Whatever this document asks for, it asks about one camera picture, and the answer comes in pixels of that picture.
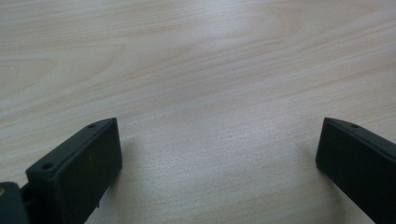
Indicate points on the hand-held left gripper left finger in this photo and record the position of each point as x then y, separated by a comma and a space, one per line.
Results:
77, 168

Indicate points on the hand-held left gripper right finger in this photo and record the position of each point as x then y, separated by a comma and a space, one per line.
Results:
361, 161

